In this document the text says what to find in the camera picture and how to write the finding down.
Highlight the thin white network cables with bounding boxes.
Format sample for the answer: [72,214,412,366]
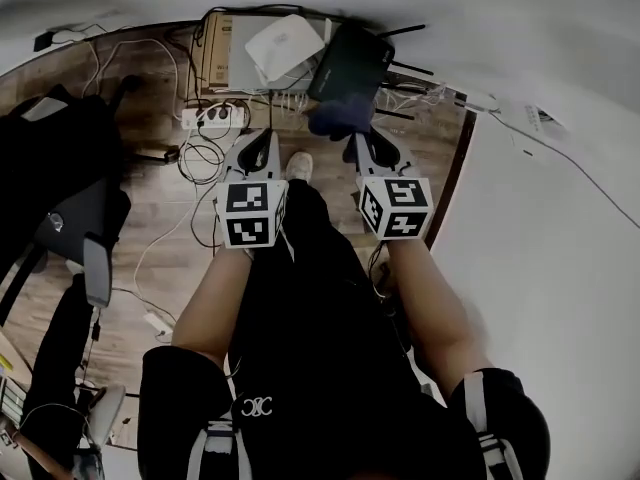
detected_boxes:
[272,90,315,117]

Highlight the coiled black cable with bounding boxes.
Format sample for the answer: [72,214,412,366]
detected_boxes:
[177,127,226,185]

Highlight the small white power adapter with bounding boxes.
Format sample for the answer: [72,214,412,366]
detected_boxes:
[143,310,175,338]

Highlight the person's black trousers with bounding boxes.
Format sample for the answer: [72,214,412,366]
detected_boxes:
[232,177,416,399]

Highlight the white cable bundle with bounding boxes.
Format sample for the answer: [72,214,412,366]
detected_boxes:
[384,82,451,115]

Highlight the blue cloth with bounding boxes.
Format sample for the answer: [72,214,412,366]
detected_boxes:
[305,93,376,143]

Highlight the person's left forearm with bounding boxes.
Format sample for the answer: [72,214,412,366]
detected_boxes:
[171,247,256,369]

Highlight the person's right forearm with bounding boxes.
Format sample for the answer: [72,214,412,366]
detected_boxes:
[387,240,494,399]

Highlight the grey wall cable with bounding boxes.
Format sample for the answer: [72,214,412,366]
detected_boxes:
[492,110,640,230]

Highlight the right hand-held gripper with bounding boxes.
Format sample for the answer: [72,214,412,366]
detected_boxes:
[353,128,434,242]

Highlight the person's black shirt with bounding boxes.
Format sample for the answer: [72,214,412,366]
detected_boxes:
[137,345,551,480]

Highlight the white power strip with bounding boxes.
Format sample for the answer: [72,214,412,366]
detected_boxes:
[180,106,247,130]

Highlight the looped white cable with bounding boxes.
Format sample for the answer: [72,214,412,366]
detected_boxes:
[82,37,180,119]

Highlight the person's beige shoe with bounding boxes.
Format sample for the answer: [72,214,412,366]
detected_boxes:
[284,151,315,182]

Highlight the white wall box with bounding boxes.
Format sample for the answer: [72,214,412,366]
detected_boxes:
[509,101,571,159]

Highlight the grey network switch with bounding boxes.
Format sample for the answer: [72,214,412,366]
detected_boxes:
[227,12,321,94]

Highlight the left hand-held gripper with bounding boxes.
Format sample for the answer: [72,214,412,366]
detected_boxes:
[215,128,290,250]

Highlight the black router with antennas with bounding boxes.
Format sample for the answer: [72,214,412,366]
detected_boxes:
[305,21,435,122]

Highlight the white router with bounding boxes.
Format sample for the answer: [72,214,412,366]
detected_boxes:
[243,13,334,84]

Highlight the long white floor cable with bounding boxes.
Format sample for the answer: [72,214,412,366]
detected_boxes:
[133,182,222,314]

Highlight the black office chair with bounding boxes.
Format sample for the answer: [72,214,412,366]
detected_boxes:
[0,75,134,329]

